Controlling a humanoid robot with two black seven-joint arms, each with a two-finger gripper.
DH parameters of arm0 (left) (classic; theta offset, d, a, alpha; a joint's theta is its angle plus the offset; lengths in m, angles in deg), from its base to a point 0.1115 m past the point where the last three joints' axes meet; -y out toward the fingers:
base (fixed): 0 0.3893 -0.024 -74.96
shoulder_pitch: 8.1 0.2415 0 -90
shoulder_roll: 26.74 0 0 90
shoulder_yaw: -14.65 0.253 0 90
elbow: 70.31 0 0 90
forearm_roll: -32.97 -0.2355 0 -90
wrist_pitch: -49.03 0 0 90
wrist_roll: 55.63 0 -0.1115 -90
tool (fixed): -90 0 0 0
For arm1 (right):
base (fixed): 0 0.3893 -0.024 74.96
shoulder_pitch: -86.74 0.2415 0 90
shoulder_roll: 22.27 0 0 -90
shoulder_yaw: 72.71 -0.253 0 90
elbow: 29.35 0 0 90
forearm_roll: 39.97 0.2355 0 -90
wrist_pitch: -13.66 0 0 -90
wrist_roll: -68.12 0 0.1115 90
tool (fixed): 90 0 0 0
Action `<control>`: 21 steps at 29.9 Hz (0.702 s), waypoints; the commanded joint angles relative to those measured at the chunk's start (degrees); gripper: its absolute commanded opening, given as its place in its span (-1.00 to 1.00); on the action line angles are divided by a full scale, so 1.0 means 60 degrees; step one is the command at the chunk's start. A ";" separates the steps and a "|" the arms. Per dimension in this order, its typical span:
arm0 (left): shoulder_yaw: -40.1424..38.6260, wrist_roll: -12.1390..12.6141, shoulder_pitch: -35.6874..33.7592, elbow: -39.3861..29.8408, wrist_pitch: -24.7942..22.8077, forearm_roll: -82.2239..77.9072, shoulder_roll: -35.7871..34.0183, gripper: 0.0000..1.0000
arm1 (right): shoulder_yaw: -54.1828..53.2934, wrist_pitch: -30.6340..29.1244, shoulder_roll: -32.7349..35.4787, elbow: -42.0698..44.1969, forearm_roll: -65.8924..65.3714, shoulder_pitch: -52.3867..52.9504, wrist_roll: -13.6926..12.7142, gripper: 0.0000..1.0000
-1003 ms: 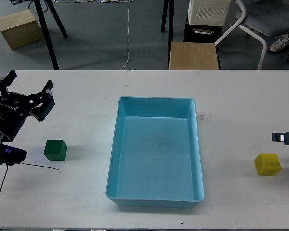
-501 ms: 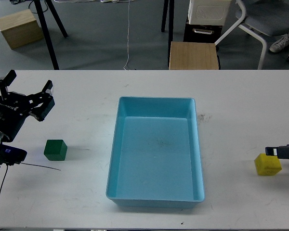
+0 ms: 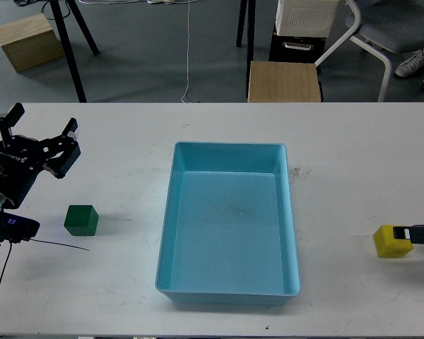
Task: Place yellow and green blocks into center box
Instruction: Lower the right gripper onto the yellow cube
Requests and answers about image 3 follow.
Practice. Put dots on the white air purifier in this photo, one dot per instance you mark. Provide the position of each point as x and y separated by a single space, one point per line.
305 18

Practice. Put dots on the black tripod legs left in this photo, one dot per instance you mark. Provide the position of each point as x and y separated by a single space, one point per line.
66 43

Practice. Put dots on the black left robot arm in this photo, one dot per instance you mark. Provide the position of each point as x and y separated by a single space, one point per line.
16 228

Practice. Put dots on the grey white office chair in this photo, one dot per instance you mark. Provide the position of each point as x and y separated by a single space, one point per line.
395 26

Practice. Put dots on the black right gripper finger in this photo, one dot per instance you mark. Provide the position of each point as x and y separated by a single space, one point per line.
414 233

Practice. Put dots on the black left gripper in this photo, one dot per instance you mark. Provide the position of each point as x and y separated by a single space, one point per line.
22 159

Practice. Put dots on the light blue plastic box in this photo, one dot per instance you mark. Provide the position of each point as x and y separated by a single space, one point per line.
228 234

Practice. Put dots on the green wooden block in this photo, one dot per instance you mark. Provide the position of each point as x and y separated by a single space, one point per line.
81 220

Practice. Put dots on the yellow wooden block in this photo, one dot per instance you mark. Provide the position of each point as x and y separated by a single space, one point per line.
387 246

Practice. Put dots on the white sneaker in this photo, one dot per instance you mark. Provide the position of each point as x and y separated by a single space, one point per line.
410 66

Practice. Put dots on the black drawer cabinet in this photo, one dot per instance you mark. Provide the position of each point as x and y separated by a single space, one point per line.
291 49

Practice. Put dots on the wooden box far left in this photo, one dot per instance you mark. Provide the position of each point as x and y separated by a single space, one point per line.
30 42

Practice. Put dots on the black stand legs centre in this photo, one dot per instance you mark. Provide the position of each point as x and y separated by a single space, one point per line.
246 19

